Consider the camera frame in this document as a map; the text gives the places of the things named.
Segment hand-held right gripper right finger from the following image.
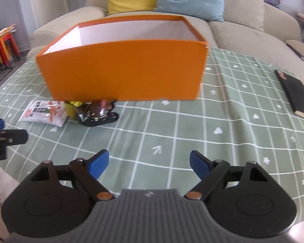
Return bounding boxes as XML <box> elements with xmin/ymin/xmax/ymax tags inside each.
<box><xmin>183</xmin><ymin>150</ymin><xmax>271</xmax><ymax>200</ymax></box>

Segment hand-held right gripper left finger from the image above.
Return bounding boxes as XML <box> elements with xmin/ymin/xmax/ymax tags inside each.
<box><xmin>28</xmin><ymin>149</ymin><xmax>116</xmax><ymax>201</ymax></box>

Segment orange cardboard box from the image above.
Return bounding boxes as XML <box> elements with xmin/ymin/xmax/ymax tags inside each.
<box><xmin>35</xmin><ymin>15</ymin><xmax>209</xmax><ymax>102</ymax></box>

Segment person's white clothing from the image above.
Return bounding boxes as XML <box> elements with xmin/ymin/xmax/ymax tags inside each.
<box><xmin>0</xmin><ymin>161</ymin><xmax>21</xmax><ymax>241</ymax></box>

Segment white carrot-print snack packet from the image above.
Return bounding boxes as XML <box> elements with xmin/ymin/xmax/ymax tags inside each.
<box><xmin>18</xmin><ymin>100</ymin><xmax>68</xmax><ymax>128</ymax></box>

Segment small black packet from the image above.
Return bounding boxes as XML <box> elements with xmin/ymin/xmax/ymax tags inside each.
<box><xmin>78</xmin><ymin>112</ymin><xmax>120</xmax><ymax>128</ymax></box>

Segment clear packet of round candies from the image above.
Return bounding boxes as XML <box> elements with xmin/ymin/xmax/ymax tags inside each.
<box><xmin>77</xmin><ymin>99</ymin><xmax>118</xmax><ymax>118</ymax></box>

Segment green checked tablecloth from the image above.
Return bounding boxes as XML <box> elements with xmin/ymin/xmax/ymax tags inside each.
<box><xmin>0</xmin><ymin>47</ymin><xmax>304</xmax><ymax>223</ymax></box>

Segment dark yellow-print snack packet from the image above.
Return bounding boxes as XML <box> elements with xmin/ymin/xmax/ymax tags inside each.
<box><xmin>64</xmin><ymin>100</ymin><xmax>86</xmax><ymax>119</ymax></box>

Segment red and yellow stools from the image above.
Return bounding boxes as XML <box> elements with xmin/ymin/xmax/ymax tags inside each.
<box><xmin>0</xmin><ymin>33</ymin><xmax>21</xmax><ymax>67</ymax></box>

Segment stack of papers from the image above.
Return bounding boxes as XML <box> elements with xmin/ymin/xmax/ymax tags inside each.
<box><xmin>0</xmin><ymin>24</ymin><xmax>17</xmax><ymax>40</ymax></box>

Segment black notebook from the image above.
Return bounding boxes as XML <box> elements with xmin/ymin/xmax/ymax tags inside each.
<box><xmin>274</xmin><ymin>69</ymin><xmax>304</xmax><ymax>123</ymax></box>

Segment beige sofa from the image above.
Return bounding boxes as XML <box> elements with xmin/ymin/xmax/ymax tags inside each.
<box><xmin>27</xmin><ymin>0</ymin><xmax>304</xmax><ymax>102</ymax></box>

